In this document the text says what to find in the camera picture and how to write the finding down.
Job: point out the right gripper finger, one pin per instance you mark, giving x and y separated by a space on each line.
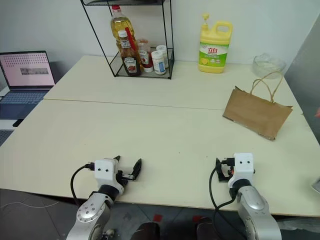
223 180
219 167

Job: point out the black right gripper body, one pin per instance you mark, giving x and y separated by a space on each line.
228 170

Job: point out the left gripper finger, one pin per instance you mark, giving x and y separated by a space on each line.
117 158
137 168

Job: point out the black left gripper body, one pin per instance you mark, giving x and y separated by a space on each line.
125 178

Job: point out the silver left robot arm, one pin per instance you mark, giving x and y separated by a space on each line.
87 215

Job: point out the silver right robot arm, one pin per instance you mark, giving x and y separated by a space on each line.
255 210

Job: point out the dark rounded shape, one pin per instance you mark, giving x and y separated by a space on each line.
207 230
146 231

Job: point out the grey object at table edge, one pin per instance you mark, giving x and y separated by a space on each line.
316 186

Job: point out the glass ketchup bottle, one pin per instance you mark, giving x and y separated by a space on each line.
130 63

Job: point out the white spice jar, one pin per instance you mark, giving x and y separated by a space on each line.
159 63
163 51

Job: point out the red squeeze ketchup bottle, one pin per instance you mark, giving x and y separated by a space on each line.
146 58

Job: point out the clear glass bowl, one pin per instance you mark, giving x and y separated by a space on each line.
268 66

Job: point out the grey keyboard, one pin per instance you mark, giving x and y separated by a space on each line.
4 136

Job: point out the yellow dish soap bottle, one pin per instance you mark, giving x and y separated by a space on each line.
213 50

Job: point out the open laptop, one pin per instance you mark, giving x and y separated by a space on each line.
25 75

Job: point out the grey metal cabinet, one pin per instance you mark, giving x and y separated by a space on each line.
306 62

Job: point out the cooking oil bottle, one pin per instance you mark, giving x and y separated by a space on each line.
120 22

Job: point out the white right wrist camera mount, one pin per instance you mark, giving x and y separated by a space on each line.
243 167

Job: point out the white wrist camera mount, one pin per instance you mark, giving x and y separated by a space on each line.
105 170
243 167

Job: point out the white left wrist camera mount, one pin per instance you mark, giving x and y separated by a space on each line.
105 170

